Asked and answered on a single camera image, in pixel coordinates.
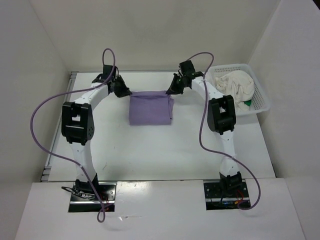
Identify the purple t-shirt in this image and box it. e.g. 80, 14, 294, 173
128, 90, 174, 126

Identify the cream white t-shirt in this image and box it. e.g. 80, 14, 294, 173
213, 70, 255, 111

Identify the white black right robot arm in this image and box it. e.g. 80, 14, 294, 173
166, 72, 242, 197

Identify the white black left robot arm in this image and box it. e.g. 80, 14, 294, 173
61, 74, 132, 200

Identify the green garment in basket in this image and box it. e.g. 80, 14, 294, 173
243, 99, 252, 107

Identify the white plastic laundry basket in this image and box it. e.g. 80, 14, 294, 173
207, 63, 271, 117

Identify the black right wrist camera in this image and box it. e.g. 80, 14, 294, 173
179, 60, 204, 79

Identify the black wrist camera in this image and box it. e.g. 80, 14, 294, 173
179, 60, 204, 79
92, 64, 119, 84

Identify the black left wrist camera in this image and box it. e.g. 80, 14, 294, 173
92, 64, 119, 84

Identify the black cable at base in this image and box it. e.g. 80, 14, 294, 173
61, 184, 86, 200

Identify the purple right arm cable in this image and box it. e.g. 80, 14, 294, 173
187, 51, 262, 211

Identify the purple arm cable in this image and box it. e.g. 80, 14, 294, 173
187, 51, 262, 211
29, 48, 118, 223

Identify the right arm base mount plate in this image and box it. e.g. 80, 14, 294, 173
203, 180, 251, 211

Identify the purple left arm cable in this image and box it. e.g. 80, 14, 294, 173
29, 48, 118, 223

